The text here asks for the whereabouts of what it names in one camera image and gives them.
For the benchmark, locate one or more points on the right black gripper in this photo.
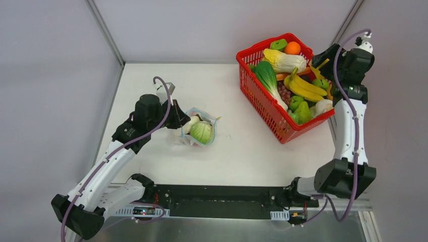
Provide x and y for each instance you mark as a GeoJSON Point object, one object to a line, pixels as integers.
{"type": "Point", "coordinates": [325, 59]}

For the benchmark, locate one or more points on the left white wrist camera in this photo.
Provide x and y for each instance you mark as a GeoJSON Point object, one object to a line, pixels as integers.
{"type": "Point", "coordinates": [162, 91]}

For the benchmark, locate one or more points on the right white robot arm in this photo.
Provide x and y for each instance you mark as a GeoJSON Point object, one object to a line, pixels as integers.
{"type": "Point", "coordinates": [348, 174]}

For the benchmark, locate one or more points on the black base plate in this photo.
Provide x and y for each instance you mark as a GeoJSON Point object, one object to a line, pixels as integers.
{"type": "Point", "coordinates": [226, 201]}

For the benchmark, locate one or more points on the pale green toy cabbage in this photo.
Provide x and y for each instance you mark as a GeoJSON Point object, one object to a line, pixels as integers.
{"type": "Point", "coordinates": [201, 131]}

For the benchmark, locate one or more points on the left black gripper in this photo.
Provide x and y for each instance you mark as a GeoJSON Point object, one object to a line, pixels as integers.
{"type": "Point", "coordinates": [176, 113]}

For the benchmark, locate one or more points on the green toy pear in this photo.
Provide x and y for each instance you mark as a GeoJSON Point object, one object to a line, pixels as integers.
{"type": "Point", "coordinates": [302, 113]}

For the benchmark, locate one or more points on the white toy radish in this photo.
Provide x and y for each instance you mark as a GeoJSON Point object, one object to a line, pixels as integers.
{"type": "Point", "coordinates": [187, 127]}

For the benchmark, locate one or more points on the white oyster mushroom toy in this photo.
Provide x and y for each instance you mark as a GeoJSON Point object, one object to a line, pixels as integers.
{"type": "Point", "coordinates": [321, 107]}

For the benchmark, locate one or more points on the yellow toy banana bunch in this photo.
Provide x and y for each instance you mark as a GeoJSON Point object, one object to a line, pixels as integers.
{"type": "Point", "coordinates": [304, 89]}

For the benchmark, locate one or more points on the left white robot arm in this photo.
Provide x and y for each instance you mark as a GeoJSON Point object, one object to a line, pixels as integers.
{"type": "Point", "coordinates": [86, 207]}

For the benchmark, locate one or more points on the green toy pepper slice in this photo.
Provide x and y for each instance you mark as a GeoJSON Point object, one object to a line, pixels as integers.
{"type": "Point", "coordinates": [278, 45]}

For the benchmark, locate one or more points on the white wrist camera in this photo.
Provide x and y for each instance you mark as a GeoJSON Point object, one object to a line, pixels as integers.
{"type": "Point", "coordinates": [362, 42]}
{"type": "Point", "coordinates": [162, 91]}

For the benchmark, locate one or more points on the yellow white napa cabbage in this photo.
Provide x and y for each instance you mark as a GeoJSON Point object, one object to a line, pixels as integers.
{"type": "Point", "coordinates": [284, 63]}

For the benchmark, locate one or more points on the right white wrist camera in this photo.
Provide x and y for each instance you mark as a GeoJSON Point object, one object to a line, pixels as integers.
{"type": "Point", "coordinates": [362, 42]}

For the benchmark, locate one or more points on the green toy apple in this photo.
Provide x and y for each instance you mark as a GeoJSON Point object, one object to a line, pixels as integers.
{"type": "Point", "coordinates": [322, 83]}

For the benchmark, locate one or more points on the red plastic basket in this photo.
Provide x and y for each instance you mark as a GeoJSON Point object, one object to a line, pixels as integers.
{"type": "Point", "coordinates": [278, 120]}

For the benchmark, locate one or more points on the yellow toy bell pepper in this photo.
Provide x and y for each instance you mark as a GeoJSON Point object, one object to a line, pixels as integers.
{"type": "Point", "coordinates": [317, 71]}

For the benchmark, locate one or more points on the green bok choy toy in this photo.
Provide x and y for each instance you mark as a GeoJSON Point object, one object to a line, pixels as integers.
{"type": "Point", "coordinates": [267, 77]}

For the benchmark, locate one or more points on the purple toy grapes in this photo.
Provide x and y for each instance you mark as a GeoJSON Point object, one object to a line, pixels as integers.
{"type": "Point", "coordinates": [284, 92]}

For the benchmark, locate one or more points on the green toy bell pepper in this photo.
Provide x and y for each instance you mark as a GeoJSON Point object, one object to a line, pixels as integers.
{"type": "Point", "coordinates": [295, 102]}

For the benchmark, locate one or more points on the orange toy orange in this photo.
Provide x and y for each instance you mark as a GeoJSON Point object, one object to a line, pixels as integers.
{"type": "Point", "coordinates": [292, 48]}

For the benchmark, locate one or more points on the orange yellow toy squash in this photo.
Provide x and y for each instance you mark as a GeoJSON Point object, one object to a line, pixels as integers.
{"type": "Point", "coordinates": [329, 95]}

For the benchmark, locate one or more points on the clear zip top bag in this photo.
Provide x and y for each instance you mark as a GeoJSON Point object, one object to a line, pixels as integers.
{"type": "Point", "coordinates": [179, 138]}

